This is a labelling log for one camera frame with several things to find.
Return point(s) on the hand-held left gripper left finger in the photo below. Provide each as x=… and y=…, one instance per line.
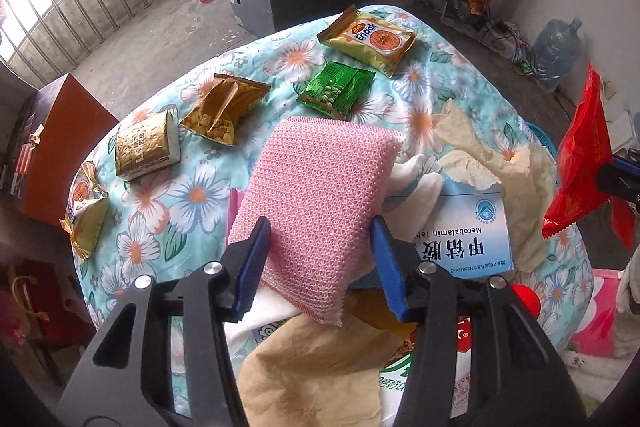
x=252, y=267

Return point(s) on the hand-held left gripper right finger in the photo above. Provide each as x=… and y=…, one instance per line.
x=390, y=267

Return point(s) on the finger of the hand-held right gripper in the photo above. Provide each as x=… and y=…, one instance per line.
x=620, y=182

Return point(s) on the red plastic bag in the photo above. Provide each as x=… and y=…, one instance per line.
x=585, y=157

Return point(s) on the white medicine box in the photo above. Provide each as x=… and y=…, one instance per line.
x=465, y=232

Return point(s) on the blue plastic basket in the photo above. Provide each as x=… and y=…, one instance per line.
x=547, y=142

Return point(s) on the pink scouring sponge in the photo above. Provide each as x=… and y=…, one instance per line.
x=320, y=187

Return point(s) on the white green printed bag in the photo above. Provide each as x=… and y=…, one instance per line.
x=395, y=382

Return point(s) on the beige cloth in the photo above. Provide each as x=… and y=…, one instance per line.
x=310, y=372

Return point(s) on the pink bag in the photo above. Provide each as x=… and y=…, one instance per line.
x=597, y=312

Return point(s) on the clear water jug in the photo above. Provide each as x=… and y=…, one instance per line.
x=557, y=54

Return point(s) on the brown open snack packet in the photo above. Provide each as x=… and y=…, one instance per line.
x=225, y=109

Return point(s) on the gold carton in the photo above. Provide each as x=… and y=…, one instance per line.
x=145, y=147

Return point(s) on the small yellow snack packet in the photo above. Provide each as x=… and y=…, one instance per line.
x=85, y=212

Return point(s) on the green snack packet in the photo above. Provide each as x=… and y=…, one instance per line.
x=337, y=89

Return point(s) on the dark red bag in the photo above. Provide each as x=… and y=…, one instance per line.
x=40, y=307

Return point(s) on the brown wooden box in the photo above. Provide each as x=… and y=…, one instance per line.
x=55, y=142

